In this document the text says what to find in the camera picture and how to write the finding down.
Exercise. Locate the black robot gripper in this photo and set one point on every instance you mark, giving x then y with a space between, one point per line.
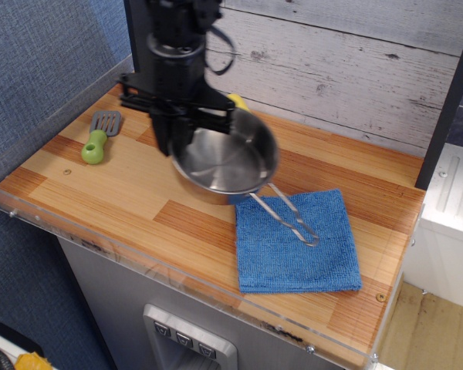
172 88

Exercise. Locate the stainless steel pot with handle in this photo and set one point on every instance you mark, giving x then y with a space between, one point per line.
228 168

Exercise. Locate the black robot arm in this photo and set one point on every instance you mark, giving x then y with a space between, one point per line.
168 41

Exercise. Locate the yellow toy bell pepper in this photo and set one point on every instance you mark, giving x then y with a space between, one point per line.
238 101

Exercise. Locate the blue microfiber cloth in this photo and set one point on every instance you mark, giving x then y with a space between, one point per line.
272 259

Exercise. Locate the clear acrylic table guard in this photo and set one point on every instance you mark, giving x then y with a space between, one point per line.
133 209

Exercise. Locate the grey toy fridge cabinet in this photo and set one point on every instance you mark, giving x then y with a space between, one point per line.
117 295

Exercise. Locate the silver dispenser button panel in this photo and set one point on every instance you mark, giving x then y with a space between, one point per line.
180 344

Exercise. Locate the yellow object at bottom left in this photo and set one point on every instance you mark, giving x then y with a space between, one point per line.
32 361

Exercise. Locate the white ridged side counter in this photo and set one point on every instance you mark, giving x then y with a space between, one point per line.
434 260

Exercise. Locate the grey spatula with green handle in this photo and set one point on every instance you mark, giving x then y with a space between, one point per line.
104 124

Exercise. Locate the left black vertical post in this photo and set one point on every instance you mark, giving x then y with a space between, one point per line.
139 25

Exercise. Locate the black vertical post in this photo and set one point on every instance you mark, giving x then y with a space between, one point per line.
442 128
139 25

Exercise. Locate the right black vertical post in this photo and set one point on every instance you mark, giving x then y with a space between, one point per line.
442 128

